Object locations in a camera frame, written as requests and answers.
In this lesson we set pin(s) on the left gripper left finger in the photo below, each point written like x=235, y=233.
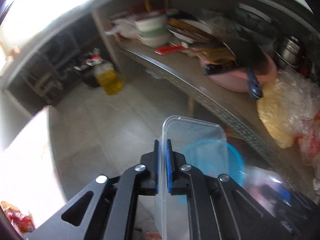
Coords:
x=106, y=207

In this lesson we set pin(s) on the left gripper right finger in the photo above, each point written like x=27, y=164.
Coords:
x=218, y=208

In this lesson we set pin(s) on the clear plastic food container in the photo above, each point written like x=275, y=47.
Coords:
x=172, y=215

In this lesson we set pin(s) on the blue plastic waste basket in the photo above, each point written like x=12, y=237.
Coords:
x=232, y=162

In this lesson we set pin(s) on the red contents plastic bag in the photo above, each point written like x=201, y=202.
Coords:
x=309, y=144

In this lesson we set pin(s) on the pink patterned tablecloth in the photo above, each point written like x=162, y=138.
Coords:
x=29, y=179

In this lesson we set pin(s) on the yellow plastic bag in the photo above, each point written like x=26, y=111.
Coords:
x=271, y=114

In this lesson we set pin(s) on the yellow cooking oil jug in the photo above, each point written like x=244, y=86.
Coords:
x=108, y=78

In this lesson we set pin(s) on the black bucket under counter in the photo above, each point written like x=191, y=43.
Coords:
x=85, y=68

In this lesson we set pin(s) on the steel thermos flask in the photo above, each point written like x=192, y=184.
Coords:
x=288, y=50

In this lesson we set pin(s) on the white plastic bag on shelf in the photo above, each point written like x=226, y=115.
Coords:
x=126, y=27

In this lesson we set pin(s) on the stacked white green bowls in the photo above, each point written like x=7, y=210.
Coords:
x=152, y=29

